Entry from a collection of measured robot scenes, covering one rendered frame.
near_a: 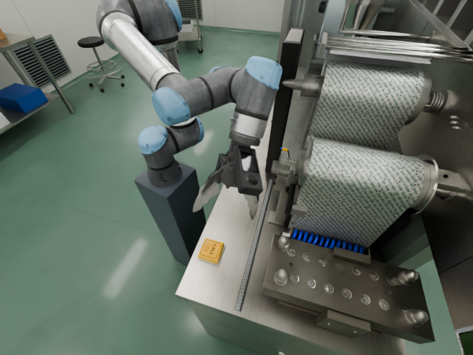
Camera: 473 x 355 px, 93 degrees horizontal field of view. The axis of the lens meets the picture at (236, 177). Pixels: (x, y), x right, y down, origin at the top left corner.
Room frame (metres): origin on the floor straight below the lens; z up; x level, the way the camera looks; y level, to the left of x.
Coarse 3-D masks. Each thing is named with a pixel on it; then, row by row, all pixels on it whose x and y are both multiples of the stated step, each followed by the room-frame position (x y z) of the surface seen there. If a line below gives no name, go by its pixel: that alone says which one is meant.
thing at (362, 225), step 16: (320, 208) 0.33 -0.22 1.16; (336, 208) 0.32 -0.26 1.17; (352, 208) 0.32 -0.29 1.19; (368, 208) 0.31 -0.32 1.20; (304, 224) 0.34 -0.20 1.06; (320, 224) 0.33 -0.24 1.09; (336, 224) 0.32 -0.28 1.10; (352, 224) 0.31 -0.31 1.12; (368, 224) 0.30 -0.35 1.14; (384, 224) 0.29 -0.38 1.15; (336, 240) 0.31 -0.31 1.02; (352, 240) 0.30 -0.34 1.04; (368, 240) 0.29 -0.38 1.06
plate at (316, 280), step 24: (288, 264) 0.23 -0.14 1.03; (312, 264) 0.23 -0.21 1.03; (336, 264) 0.24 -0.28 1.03; (360, 264) 0.23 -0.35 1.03; (384, 264) 0.23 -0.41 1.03; (264, 288) 0.17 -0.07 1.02; (288, 288) 0.17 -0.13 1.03; (312, 288) 0.17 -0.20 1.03; (336, 288) 0.17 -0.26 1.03; (360, 288) 0.17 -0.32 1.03; (384, 288) 0.17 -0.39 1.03; (408, 288) 0.17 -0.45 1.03; (360, 312) 0.12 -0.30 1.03; (384, 312) 0.12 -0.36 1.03; (408, 336) 0.07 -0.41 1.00; (432, 336) 0.07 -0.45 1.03
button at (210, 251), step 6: (204, 240) 0.36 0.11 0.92; (210, 240) 0.36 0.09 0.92; (204, 246) 0.34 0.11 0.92; (210, 246) 0.34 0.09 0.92; (216, 246) 0.34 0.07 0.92; (222, 246) 0.34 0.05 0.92; (204, 252) 0.31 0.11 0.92; (210, 252) 0.31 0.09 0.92; (216, 252) 0.31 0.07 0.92; (198, 258) 0.30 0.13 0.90; (204, 258) 0.30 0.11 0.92; (210, 258) 0.30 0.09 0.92; (216, 258) 0.30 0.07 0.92
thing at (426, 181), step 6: (306, 144) 0.47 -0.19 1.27; (306, 156) 0.39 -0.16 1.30; (306, 162) 0.38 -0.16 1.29; (426, 168) 0.34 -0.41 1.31; (426, 174) 0.32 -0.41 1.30; (300, 180) 0.36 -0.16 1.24; (426, 180) 0.31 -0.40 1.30; (426, 186) 0.30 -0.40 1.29; (420, 192) 0.30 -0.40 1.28; (426, 192) 0.29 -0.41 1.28; (420, 198) 0.29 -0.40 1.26; (414, 204) 0.29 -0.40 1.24
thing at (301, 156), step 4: (300, 148) 0.43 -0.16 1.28; (304, 148) 0.44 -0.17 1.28; (300, 152) 0.41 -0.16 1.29; (304, 152) 0.41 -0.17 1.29; (300, 156) 0.40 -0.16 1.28; (304, 156) 0.40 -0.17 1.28; (300, 160) 0.40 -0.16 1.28; (304, 160) 0.39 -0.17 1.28; (296, 164) 0.40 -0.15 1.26; (300, 164) 0.39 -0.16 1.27; (296, 168) 0.39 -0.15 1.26; (300, 168) 0.38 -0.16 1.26; (296, 172) 0.38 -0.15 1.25; (300, 172) 0.38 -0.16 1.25; (300, 176) 0.39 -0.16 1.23
